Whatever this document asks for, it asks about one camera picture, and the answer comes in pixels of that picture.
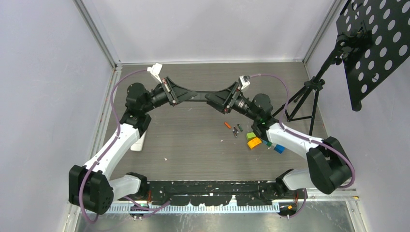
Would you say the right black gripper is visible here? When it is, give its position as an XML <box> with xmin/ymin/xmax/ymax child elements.
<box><xmin>205</xmin><ymin>82</ymin><xmax>259</xmax><ymax>122</ymax></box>

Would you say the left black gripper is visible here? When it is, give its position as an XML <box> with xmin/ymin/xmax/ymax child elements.
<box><xmin>143</xmin><ymin>77</ymin><xmax>197</xmax><ymax>114</ymax></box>

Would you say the black remote control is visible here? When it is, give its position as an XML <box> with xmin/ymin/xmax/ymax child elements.
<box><xmin>187</xmin><ymin>91</ymin><xmax>213</xmax><ymax>102</ymax></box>

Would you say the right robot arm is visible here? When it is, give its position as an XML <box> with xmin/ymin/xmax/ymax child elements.
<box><xmin>205</xmin><ymin>82</ymin><xmax>355</xmax><ymax>199</ymax></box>

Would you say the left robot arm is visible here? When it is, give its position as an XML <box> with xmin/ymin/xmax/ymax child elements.
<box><xmin>69</xmin><ymin>77</ymin><xmax>197</xmax><ymax>215</ymax></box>

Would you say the white remote control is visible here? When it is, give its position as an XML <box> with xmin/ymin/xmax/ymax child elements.
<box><xmin>130</xmin><ymin>132</ymin><xmax>146</xmax><ymax>152</ymax></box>

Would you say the green battery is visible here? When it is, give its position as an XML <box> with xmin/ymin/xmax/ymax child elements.
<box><xmin>237</xmin><ymin>124</ymin><xmax>244</xmax><ymax>132</ymax></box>

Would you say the lime green block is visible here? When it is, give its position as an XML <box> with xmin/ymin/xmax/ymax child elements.
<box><xmin>246</xmin><ymin>132</ymin><xmax>256</xmax><ymax>141</ymax></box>

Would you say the orange block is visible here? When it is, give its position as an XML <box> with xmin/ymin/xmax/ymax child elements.
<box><xmin>247</xmin><ymin>137</ymin><xmax>263</xmax><ymax>150</ymax></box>

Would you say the blue green striped block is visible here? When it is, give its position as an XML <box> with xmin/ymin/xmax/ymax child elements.
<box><xmin>263</xmin><ymin>140</ymin><xmax>285</xmax><ymax>154</ymax></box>

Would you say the black tripod stand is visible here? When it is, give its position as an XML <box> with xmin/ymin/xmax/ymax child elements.
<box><xmin>272</xmin><ymin>30</ymin><xmax>372</xmax><ymax>136</ymax></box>

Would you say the black perforated panel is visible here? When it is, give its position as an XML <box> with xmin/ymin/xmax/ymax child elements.
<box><xmin>336</xmin><ymin>0</ymin><xmax>410</xmax><ymax>112</ymax></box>

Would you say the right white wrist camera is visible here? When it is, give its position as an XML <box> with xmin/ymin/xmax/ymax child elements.
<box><xmin>238</xmin><ymin>75</ymin><xmax>250</xmax><ymax>91</ymax></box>

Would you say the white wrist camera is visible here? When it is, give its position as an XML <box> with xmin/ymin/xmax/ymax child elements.
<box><xmin>147</xmin><ymin>63</ymin><xmax>162</xmax><ymax>84</ymax></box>
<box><xmin>238</xmin><ymin>75</ymin><xmax>250</xmax><ymax>91</ymax></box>

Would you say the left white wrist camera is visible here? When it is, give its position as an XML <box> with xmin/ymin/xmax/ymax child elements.
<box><xmin>147</xmin><ymin>63</ymin><xmax>162</xmax><ymax>84</ymax></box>

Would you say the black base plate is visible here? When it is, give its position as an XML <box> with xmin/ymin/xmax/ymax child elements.
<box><xmin>129</xmin><ymin>180</ymin><xmax>308</xmax><ymax>217</ymax></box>

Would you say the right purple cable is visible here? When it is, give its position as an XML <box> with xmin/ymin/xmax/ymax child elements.
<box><xmin>249</xmin><ymin>73</ymin><xmax>356</xmax><ymax>219</ymax></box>

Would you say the aluminium frame rail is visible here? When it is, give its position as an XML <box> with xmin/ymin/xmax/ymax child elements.
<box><xmin>67</xmin><ymin>188</ymin><xmax>359</xmax><ymax>215</ymax></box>

